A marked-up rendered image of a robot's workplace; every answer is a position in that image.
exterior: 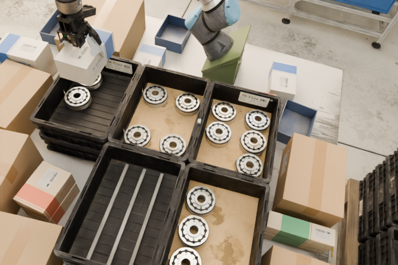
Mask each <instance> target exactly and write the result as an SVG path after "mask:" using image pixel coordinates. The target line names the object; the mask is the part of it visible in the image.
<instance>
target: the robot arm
mask: <svg viewBox="0 0 398 265"><path fill-rule="evenodd" d="M54 1H55V3H56V7H57V9H58V11H59V15H58V16H57V20H58V23H59V28H58V29H57V34H58V37H59V40H60V44H59V46H61V45H62V44H63V43H64V44H65V45H66V43H67V42H69V43H70V44H72V45H73V46H74V47H79V48H81V47H82V46H83V45H84V44H85V42H86V41H85V39H86V38H87V35H89V37H88V38H87V42H88V44H89V45H90V47H91V49H90V54H91V56H96V55H97V54H98V53H100V55H101V56H102V57H103V58H104V57H105V54H104V48H103V46H102V41H101V39H100V37H99V35H98V33H97V32H96V31H95V30H94V29H93V28H92V27H91V25H90V24H89V23H88V21H85V18H87V17H91V16H93V15H96V7H93V6H92V5H82V0H54ZM199 1H200V2H201V3H202V5H203V6H202V5H199V6H198V7H196V8H195V9H194V10H193V11H192V12H191V13H190V14H189V15H188V16H187V18H186V20H185V26H186V27H187V28H188V31H190V32H191V34H192V35H193V36H194V37H195V38H196V39H197V40H198V42H199V43H200V44H201V45H202V47H203V49H204V52H205V54H206V56H207V58H208V59H209V60H211V61H214V60H217V59H219V58H221V57H223V56H224V55H225V54H226V53H227V52H228V51H229V50H230V49H231V48H232V45H233V42H234V41H233V39H232V38H231V36H230V35H227V34H226V33H225V32H223V31H222V29H224V28H226V27H228V26H232V25H233V24H235V23H237V22H238V21H239V19H240V5H239V3H238V1H237V0H199ZM59 33H62V36H63V37H62V38H61V39H60V35H59Z"/></svg>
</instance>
